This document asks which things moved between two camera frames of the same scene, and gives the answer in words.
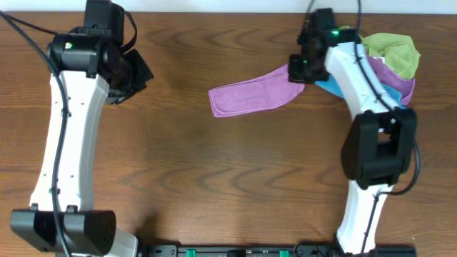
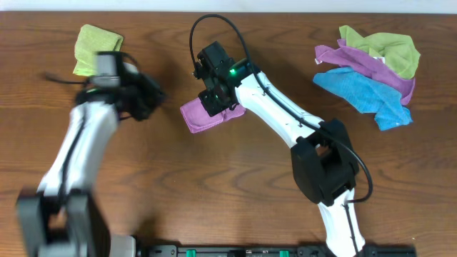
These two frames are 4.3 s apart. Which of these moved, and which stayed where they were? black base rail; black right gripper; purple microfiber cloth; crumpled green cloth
Moved: black right gripper; purple microfiber cloth
Stayed: crumpled green cloth; black base rail
